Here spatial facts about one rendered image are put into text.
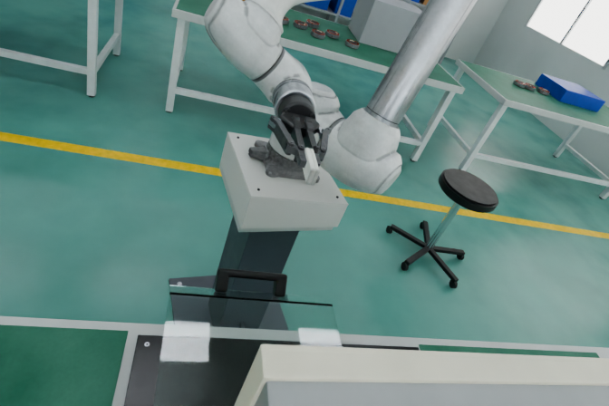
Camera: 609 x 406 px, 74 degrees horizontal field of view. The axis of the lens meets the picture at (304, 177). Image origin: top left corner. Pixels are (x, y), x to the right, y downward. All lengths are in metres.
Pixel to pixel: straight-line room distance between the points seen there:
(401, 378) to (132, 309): 1.65
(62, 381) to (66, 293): 1.07
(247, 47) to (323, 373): 0.71
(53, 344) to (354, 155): 0.77
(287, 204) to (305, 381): 0.91
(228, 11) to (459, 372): 0.74
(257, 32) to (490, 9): 7.57
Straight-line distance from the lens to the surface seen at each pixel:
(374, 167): 1.07
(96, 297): 1.92
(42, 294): 1.96
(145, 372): 0.87
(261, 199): 1.11
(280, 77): 0.90
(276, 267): 1.52
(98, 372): 0.90
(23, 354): 0.93
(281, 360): 0.27
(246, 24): 0.87
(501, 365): 0.35
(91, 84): 3.17
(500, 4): 8.39
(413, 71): 1.08
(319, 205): 1.20
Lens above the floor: 1.54
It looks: 33 degrees down
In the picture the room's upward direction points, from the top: 21 degrees clockwise
